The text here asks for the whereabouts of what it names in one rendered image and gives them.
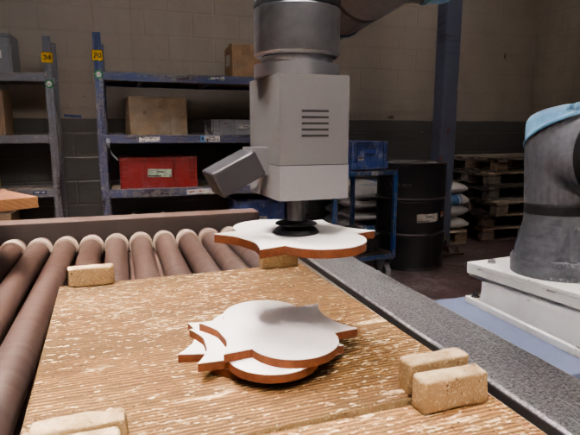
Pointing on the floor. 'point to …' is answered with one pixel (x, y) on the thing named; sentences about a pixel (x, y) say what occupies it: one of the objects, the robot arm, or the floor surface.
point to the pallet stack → (492, 193)
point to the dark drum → (413, 213)
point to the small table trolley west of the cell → (391, 220)
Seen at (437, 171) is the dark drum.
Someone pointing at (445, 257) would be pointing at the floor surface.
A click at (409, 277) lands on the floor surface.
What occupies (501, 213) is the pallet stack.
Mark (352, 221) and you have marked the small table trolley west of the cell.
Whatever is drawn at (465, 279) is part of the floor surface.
